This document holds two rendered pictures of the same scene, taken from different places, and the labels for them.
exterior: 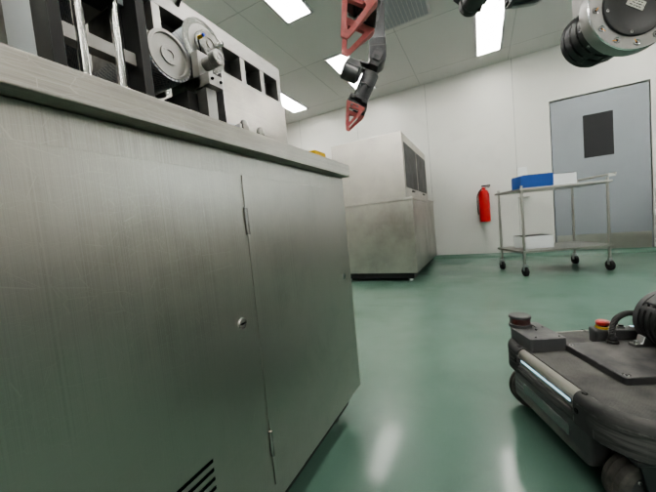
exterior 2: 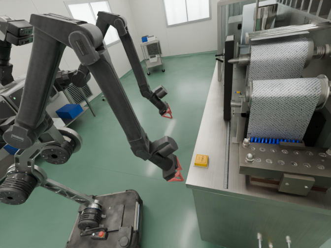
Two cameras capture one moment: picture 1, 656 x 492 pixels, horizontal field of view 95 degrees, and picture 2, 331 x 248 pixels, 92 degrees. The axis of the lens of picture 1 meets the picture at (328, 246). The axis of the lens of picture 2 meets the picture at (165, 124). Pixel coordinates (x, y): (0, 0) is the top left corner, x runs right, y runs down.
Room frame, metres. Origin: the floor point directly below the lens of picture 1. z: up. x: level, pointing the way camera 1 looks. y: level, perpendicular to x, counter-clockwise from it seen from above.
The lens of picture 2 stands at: (1.56, -0.13, 1.67)
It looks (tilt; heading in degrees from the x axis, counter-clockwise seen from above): 36 degrees down; 180
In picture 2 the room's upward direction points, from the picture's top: 14 degrees counter-clockwise
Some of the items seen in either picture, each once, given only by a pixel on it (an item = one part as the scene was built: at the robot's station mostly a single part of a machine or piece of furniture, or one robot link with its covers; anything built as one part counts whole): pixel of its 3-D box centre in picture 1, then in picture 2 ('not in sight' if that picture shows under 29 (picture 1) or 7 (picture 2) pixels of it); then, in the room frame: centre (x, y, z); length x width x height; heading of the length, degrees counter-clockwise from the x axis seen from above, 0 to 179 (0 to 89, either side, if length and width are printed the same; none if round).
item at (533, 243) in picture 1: (552, 222); not in sight; (3.23, -2.43, 0.51); 0.91 x 0.58 x 1.02; 85
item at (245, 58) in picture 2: not in sight; (245, 59); (0.69, 0.40, 1.33); 0.06 x 0.06 x 0.06; 63
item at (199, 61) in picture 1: (212, 108); (238, 122); (0.87, 0.29, 1.05); 0.06 x 0.05 x 0.31; 63
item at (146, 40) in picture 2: not in sight; (152, 54); (-3.93, 0.02, 0.51); 0.91 x 0.58 x 1.02; 177
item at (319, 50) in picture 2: not in sight; (315, 52); (0.83, 0.68, 1.33); 0.07 x 0.07 x 0.07; 63
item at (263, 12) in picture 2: not in sight; (265, 11); (0.33, 0.73, 1.50); 0.14 x 0.14 x 0.06
